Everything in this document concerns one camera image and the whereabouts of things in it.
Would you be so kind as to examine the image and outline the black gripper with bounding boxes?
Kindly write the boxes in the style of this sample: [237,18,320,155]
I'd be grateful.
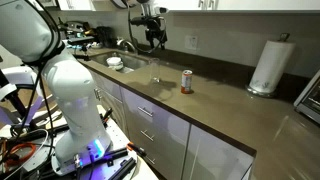
[145,23,167,51]

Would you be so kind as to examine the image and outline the orange-capped drink bottle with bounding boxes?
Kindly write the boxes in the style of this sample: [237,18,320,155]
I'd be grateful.
[180,69,194,95]

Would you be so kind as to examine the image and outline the tall clear drinking glass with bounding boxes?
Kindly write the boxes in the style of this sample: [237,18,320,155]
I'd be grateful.
[148,58,162,84]

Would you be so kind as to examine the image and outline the stainless steel sink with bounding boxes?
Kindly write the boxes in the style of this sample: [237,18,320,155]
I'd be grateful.
[89,51,151,75]

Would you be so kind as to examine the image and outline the chrome faucet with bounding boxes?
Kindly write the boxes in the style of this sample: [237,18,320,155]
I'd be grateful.
[116,38,138,54]

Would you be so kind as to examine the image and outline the white bowl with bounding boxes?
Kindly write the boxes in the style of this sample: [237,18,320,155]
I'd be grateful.
[106,56,125,71]

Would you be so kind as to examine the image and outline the black coffee machine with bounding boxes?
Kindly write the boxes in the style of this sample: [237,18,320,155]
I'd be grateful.
[95,25,114,48]

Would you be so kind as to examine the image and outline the black red hand tool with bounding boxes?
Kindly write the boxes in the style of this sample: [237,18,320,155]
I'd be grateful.
[101,107,114,128]

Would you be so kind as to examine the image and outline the grey lower cabinet run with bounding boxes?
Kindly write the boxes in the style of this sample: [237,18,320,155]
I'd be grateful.
[87,69,256,180]

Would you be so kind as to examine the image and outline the white perforated robot table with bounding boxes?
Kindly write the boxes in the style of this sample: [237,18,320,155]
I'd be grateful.
[49,104,159,180]

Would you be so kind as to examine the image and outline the orange black screwdriver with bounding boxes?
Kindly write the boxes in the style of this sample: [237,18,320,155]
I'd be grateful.
[126,141,148,158]

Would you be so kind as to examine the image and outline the metal paper towel holder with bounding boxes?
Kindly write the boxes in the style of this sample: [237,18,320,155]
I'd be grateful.
[245,32,292,99]

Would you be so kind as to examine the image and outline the white paper towel roll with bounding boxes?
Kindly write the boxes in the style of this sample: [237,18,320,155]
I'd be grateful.
[249,39,296,94]

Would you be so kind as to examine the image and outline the white upper cabinets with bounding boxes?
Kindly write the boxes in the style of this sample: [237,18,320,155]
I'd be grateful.
[56,0,320,14]

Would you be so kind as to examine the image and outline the black aluminium bar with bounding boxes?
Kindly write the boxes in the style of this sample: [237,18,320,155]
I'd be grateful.
[94,148,129,164]
[108,157,138,180]

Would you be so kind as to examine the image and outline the silver toaster oven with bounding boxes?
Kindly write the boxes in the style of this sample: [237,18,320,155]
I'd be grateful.
[293,68,320,125]

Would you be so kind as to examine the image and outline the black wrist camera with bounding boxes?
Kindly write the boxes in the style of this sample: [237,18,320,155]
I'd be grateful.
[129,16,152,28]

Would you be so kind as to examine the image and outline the white switch outlet plate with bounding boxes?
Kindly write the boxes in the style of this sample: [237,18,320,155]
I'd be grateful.
[184,34,199,51]

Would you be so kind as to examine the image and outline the silver drawer handle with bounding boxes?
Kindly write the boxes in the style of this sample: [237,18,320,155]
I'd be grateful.
[139,129,156,142]
[145,154,157,166]
[137,106,155,118]

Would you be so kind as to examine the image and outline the silver vertical cabinet handle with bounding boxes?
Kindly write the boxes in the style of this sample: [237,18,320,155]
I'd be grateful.
[93,87,103,101]

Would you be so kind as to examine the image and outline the white curved frame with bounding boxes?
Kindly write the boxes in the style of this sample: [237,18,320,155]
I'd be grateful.
[0,65,46,129]

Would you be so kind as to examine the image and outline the orange cable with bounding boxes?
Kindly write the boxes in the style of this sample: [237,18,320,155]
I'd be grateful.
[3,142,37,168]

